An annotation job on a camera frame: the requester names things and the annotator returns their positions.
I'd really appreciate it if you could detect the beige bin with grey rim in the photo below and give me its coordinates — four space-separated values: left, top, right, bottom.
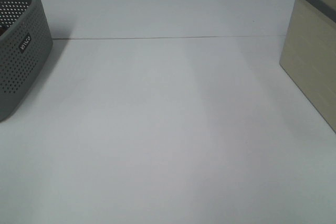
279 0 335 130

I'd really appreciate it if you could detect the grey perforated plastic basket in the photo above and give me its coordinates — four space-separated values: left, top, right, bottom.
1 0 53 121

